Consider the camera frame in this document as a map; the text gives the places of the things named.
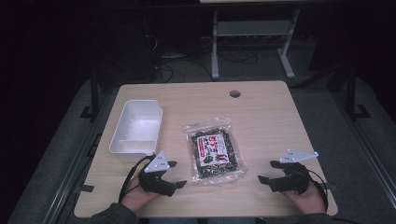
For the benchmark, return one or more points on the person's left hand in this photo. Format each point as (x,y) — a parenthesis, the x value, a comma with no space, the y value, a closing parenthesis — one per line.
(137,196)

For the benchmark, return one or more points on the black metal post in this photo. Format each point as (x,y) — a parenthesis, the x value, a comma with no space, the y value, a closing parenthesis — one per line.
(351,93)
(94,96)

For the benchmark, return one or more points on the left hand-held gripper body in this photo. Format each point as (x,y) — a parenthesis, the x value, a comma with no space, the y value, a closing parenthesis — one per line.
(156,179)

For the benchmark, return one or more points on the clear dried food packet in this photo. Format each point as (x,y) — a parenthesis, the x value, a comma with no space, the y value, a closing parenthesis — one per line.
(213,152)

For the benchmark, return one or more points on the person's right hand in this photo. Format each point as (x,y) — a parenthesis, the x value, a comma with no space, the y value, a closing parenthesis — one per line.
(306,200)

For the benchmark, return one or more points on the white plastic bin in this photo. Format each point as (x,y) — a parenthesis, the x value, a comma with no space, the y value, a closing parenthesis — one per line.
(137,124)

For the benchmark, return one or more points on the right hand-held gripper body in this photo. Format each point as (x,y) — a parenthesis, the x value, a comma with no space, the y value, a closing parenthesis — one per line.
(291,179)

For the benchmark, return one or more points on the grey metal stand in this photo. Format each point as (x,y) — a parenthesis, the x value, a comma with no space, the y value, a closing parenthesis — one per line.
(253,29)

